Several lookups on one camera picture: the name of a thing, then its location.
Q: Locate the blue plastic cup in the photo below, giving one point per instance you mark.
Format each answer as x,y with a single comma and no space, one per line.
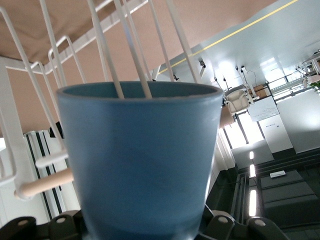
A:
140,160

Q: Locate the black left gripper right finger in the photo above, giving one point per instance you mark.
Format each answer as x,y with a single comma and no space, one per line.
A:
242,230

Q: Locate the short ceiling light tube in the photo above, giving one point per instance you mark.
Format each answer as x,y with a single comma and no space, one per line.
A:
252,170

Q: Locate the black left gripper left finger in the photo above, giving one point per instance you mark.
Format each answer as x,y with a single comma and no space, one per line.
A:
27,230

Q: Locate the long ceiling light tube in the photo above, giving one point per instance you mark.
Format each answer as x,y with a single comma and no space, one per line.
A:
253,202

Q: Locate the beige office chair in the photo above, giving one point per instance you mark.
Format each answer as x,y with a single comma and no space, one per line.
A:
236,100

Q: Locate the white notice board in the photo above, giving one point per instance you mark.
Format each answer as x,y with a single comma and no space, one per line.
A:
263,111

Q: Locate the brown table cover mat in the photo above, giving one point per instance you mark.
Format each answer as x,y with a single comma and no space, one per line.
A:
155,22

